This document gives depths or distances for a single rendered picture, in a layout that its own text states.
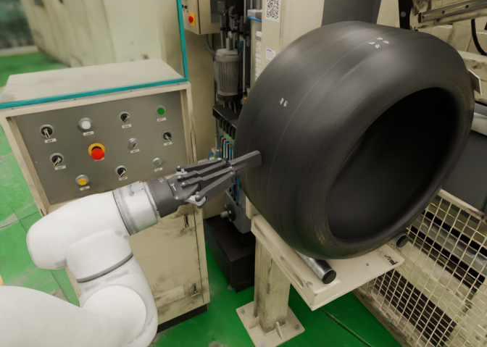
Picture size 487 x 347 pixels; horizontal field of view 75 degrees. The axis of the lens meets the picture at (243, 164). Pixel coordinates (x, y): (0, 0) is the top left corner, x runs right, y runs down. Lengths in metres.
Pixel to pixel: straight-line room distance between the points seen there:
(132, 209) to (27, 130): 0.62
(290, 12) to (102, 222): 0.68
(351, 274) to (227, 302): 1.02
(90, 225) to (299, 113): 0.42
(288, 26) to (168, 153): 0.63
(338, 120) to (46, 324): 0.51
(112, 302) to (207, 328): 1.32
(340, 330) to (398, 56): 1.51
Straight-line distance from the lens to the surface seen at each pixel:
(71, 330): 0.39
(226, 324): 1.87
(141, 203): 0.59
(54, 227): 0.61
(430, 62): 0.73
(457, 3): 1.07
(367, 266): 1.11
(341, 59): 0.66
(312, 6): 0.97
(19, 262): 2.55
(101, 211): 0.60
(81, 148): 1.17
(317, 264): 0.92
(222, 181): 0.61
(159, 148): 1.22
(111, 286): 0.60
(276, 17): 0.96
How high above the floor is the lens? 1.60
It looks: 32 degrees down
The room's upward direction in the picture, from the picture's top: straight up
